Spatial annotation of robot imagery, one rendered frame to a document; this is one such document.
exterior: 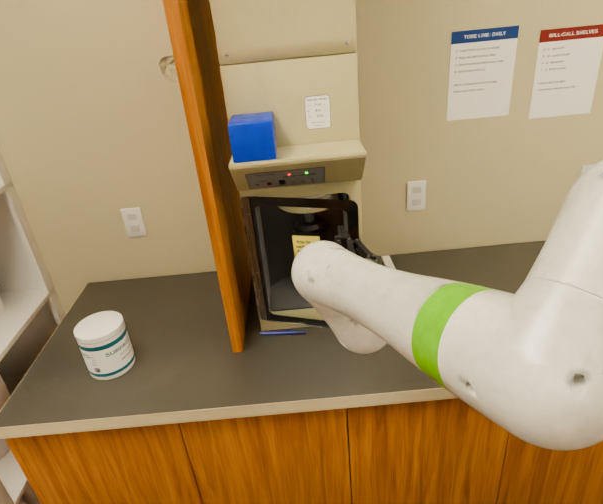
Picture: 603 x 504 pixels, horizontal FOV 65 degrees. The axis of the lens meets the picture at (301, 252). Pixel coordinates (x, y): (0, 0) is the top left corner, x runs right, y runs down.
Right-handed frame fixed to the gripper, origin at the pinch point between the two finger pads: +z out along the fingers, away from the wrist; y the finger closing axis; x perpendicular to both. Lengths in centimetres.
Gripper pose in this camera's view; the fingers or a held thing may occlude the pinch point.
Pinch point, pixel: (342, 237)
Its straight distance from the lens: 115.9
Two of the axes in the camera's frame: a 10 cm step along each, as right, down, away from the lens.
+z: -0.3, -4.8, 8.8
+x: 0.9, 8.7, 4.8
